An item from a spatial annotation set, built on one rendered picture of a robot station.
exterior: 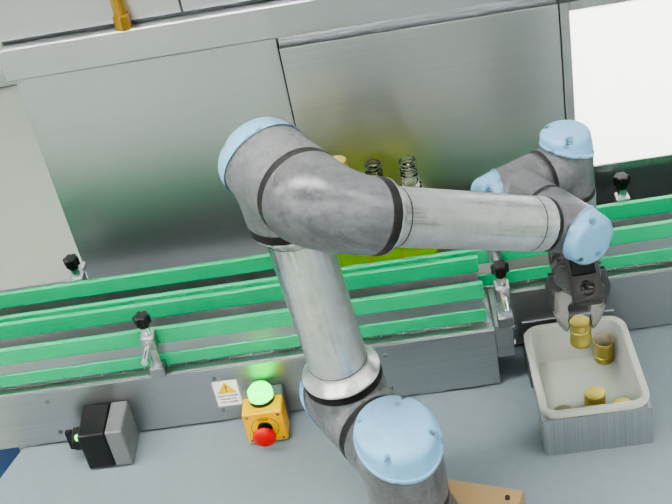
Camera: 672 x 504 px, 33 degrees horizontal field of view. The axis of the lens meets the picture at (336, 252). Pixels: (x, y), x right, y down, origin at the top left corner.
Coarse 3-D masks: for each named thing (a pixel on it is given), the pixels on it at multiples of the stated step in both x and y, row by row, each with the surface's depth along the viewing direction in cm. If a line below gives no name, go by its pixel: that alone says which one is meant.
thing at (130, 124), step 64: (0, 0) 190; (64, 0) 190; (128, 0) 190; (192, 0) 190; (256, 0) 191; (320, 0) 188; (384, 0) 188; (448, 0) 188; (512, 0) 191; (0, 64) 194; (64, 64) 194; (128, 64) 197; (192, 64) 197; (256, 64) 197; (64, 128) 204; (128, 128) 204; (192, 128) 204; (64, 192) 212; (128, 192) 212; (192, 192) 212; (640, 192) 213; (128, 256) 220; (192, 256) 221
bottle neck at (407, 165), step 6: (408, 156) 192; (402, 162) 192; (408, 162) 192; (414, 162) 190; (402, 168) 190; (408, 168) 190; (414, 168) 191; (402, 174) 191; (408, 174) 191; (414, 174) 191; (402, 180) 192; (408, 180) 192; (414, 180) 192; (408, 186) 192; (414, 186) 192
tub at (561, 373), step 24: (528, 336) 195; (552, 336) 197; (624, 336) 191; (528, 360) 191; (552, 360) 200; (576, 360) 199; (624, 360) 192; (552, 384) 195; (576, 384) 194; (600, 384) 193; (624, 384) 192; (552, 408) 190; (576, 408) 180; (600, 408) 179; (624, 408) 179
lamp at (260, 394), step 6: (252, 384) 196; (258, 384) 195; (264, 384) 195; (252, 390) 194; (258, 390) 194; (264, 390) 194; (270, 390) 195; (252, 396) 194; (258, 396) 194; (264, 396) 194; (270, 396) 195; (252, 402) 195; (258, 402) 194; (264, 402) 194; (270, 402) 195
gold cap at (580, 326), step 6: (576, 318) 184; (582, 318) 183; (588, 318) 183; (570, 324) 183; (576, 324) 182; (582, 324) 182; (588, 324) 182; (570, 330) 184; (576, 330) 182; (582, 330) 182; (588, 330) 182; (570, 336) 184; (576, 336) 183; (582, 336) 182; (588, 336) 183; (570, 342) 185; (576, 342) 184; (582, 342) 183; (588, 342) 184; (582, 348) 184
